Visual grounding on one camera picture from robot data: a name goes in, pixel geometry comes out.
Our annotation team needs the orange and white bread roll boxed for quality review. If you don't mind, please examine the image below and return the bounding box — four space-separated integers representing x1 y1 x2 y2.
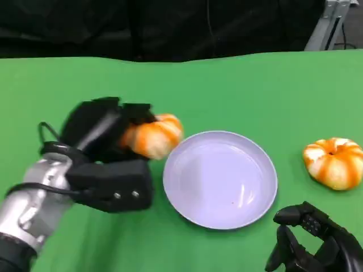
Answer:
119 113 184 160
302 137 363 191

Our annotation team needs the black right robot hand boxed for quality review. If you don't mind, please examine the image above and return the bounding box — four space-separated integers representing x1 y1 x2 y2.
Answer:
265 201 363 272

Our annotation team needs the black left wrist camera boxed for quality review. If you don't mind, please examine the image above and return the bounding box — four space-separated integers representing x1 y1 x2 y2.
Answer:
65 159 155 213

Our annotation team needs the lilac plate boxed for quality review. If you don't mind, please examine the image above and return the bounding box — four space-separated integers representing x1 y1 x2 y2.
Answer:
162 130 278 231

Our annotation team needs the black backdrop curtain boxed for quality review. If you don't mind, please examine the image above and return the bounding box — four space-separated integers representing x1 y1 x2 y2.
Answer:
0 0 327 63

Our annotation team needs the black background cable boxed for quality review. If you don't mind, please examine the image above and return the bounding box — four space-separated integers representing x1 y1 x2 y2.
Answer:
331 21 363 50

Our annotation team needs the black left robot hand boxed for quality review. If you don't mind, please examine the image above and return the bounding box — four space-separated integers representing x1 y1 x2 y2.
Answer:
60 96 158 164

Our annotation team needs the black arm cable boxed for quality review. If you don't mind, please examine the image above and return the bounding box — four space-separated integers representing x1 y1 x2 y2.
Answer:
5 121 94 197

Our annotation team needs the grey metal frame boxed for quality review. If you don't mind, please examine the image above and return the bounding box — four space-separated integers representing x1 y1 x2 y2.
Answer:
303 0 349 52

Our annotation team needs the green cloth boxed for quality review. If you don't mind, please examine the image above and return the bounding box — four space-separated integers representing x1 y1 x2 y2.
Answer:
0 48 363 272

